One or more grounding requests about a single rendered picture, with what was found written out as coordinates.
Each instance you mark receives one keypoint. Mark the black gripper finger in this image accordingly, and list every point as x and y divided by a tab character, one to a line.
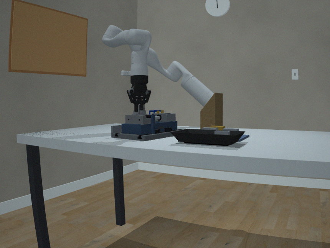
133	100
145	98

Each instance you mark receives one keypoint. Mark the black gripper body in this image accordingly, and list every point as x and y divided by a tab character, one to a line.
139	81

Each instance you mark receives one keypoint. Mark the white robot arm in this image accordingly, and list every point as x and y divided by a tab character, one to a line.
143	56

